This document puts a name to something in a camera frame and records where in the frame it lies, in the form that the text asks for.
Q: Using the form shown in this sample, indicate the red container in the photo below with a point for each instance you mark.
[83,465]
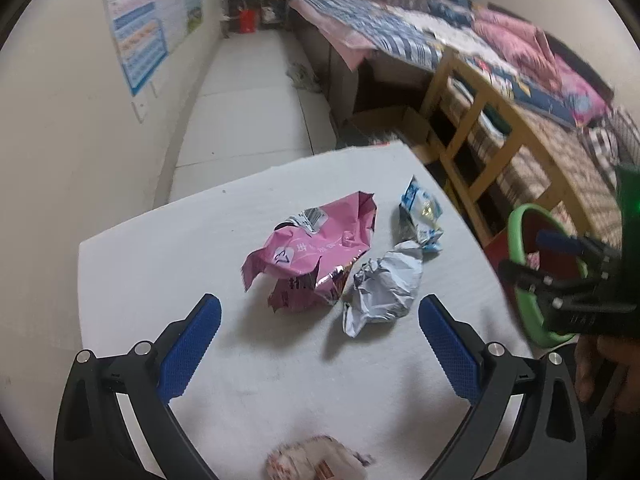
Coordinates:
[247,20]

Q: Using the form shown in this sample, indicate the cardboard box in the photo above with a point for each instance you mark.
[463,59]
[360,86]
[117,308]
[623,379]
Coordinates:
[415,127]

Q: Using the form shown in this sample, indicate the dark blue pillow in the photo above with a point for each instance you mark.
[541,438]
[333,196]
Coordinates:
[452,12]

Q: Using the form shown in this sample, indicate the dark bed base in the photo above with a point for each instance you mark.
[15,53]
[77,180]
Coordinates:
[380,82]

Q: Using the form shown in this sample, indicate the cartoon printed blanket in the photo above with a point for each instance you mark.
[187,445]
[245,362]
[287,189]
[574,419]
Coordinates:
[520,91]

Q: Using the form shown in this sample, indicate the pink foil wrapper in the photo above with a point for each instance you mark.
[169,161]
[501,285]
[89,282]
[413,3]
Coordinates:
[310,255]

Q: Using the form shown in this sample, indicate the green bin with red inside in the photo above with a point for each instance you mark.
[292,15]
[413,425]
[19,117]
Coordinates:
[515,240]

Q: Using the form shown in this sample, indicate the pair of shoes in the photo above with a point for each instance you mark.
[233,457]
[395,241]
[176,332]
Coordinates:
[302,76]

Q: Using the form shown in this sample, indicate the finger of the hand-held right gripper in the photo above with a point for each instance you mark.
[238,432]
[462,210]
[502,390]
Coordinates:
[545,282]
[560,241]

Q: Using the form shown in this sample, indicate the person's right hand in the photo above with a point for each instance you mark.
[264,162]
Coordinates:
[615,360]

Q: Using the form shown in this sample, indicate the crumpled printed paper ball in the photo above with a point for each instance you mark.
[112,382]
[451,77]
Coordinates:
[315,462]

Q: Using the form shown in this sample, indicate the blue chart wall poster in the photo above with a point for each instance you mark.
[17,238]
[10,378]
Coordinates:
[135,35]

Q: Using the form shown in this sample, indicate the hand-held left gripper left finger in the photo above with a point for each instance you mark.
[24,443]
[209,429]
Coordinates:
[192,345]

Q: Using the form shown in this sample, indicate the pale chart wall poster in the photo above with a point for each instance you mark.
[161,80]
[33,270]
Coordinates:
[175,5]

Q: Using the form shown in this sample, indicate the light blue snack wrapper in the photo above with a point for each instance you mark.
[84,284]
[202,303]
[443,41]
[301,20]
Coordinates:
[420,210]

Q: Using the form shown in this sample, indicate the pink floral quilt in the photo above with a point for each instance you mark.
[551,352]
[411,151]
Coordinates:
[525,45]

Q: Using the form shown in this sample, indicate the blue plaid quilt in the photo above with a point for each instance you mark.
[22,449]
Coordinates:
[380,25]

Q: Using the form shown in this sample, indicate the silver foil wrapper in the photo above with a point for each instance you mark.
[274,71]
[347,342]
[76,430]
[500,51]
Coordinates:
[385,290]

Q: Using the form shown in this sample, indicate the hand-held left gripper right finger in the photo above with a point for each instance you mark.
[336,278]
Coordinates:
[447,350]

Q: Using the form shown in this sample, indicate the pink bedsheet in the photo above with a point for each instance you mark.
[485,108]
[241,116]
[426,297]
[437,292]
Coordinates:
[350,52]

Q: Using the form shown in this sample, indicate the wooden chair frame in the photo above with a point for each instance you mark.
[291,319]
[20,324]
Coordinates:
[472,110]

